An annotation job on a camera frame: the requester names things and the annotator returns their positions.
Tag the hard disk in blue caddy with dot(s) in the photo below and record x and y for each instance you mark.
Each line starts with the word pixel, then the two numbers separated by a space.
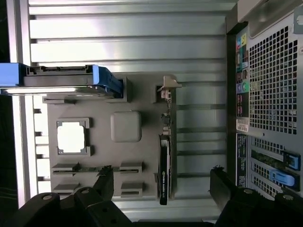
pixel 59 79

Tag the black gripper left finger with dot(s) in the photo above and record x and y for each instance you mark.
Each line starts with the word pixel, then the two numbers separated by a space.
pixel 104 186

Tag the green RAM stick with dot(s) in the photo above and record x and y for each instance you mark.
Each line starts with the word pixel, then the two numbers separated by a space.
pixel 91 169

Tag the grey PC case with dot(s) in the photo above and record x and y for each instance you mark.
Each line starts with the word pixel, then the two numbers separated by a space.
pixel 267 94

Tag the grey square socket cover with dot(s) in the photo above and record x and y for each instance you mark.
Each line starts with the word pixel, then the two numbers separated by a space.
pixel 126 126

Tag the silver CPU chip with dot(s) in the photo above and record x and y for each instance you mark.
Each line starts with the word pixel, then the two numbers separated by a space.
pixel 70 137

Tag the grey parts rack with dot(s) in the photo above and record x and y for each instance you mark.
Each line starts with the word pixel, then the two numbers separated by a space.
pixel 123 139

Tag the blue expansion slot latch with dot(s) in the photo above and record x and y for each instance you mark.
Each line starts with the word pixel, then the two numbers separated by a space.
pixel 282 177

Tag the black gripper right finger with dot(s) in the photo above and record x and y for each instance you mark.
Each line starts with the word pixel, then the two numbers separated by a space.
pixel 221 186

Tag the dark blue card retainer clip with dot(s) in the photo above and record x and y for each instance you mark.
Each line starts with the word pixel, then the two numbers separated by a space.
pixel 290 160

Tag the graphics card with black fan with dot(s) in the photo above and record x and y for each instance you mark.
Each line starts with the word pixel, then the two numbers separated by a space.
pixel 165 151

